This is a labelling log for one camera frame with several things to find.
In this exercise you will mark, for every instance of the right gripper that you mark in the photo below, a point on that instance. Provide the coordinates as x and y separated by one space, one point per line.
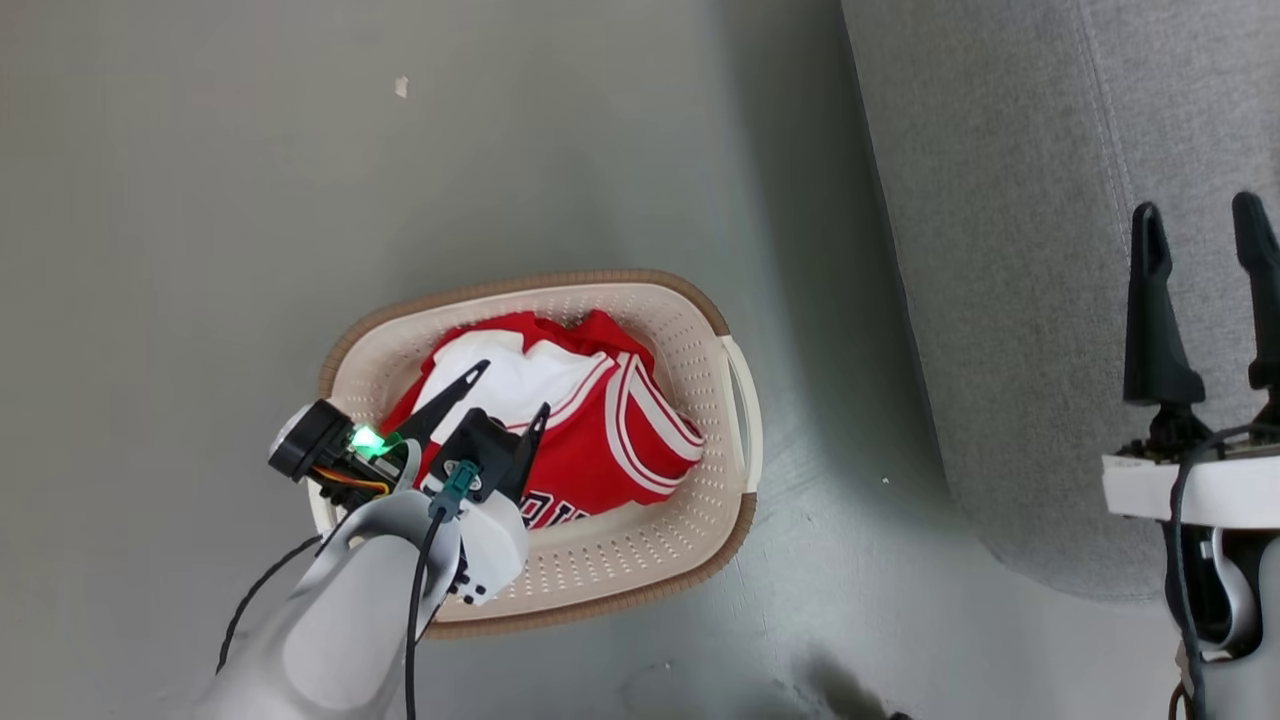
1140 490

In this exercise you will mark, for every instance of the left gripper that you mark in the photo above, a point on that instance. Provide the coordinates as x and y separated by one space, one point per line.
315 445

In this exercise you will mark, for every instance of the red jersey with white stripes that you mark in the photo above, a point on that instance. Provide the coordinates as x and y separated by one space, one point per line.
600 450

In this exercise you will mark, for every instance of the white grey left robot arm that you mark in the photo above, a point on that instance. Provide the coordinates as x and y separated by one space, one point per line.
330 640

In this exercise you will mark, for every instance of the beige perforated laundry basket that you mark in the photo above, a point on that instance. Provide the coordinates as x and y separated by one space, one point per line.
640 560

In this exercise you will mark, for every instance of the grey fabric sofa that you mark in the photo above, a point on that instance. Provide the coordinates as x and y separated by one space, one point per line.
1020 250

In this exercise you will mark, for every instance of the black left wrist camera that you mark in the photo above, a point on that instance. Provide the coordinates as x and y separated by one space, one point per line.
480 445

